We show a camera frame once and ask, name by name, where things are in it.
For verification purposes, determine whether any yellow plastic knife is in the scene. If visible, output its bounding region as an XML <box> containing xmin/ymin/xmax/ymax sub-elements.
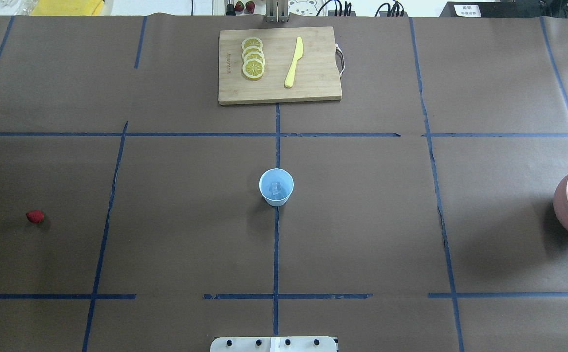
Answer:
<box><xmin>284</xmin><ymin>36</ymin><xmax>304</xmax><ymax>88</ymax></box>

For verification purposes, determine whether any yellow cloth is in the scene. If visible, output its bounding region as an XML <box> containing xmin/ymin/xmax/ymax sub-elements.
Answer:
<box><xmin>31</xmin><ymin>0</ymin><xmax>105</xmax><ymax>16</ymax></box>

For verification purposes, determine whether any red strawberry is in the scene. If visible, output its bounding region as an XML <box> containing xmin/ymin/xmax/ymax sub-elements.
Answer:
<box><xmin>25</xmin><ymin>210</ymin><xmax>45</xmax><ymax>223</ymax></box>

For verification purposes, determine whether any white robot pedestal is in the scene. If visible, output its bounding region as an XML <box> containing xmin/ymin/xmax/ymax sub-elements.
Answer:
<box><xmin>210</xmin><ymin>336</ymin><xmax>339</xmax><ymax>352</ymax></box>

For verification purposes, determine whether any lemon slice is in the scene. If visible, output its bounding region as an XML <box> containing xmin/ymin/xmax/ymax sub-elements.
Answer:
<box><xmin>241</xmin><ymin>37</ymin><xmax>263</xmax><ymax>50</ymax></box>
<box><xmin>243</xmin><ymin>51</ymin><xmax>266</xmax><ymax>63</ymax></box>
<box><xmin>243</xmin><ymin>46</ymin><xmax>264</xmax><ymax>56</ymax></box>
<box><xmin>242</xmin><ymin>59</ymin><xmax>266</xmax><ymax>80</ymax></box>

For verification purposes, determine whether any clear ice cube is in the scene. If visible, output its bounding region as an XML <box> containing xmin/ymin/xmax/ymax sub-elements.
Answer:
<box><xmin>270</xmin><ymin>182</ymin><xmax>284</xmax><ymax>198</ymax></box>

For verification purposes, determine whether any wooden cutting board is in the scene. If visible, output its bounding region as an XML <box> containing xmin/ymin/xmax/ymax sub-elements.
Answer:
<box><xmin>218</xmin><ymin>26</ymin><xmax>343</xmax><ymax>105</ymax></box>

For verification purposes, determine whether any light blue plastic cup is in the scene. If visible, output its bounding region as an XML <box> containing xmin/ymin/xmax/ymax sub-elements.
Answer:
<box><xmin>259</xmin><ymin>169</ymin><xmax>294</xmax><ymax>207</ymax></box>

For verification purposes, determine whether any aluminium frame post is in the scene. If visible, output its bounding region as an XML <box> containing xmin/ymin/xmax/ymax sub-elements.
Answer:
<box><xmin>265</xmin><ymin>0</ymin><xmax>290</xmax><ymax>23</ymax></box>

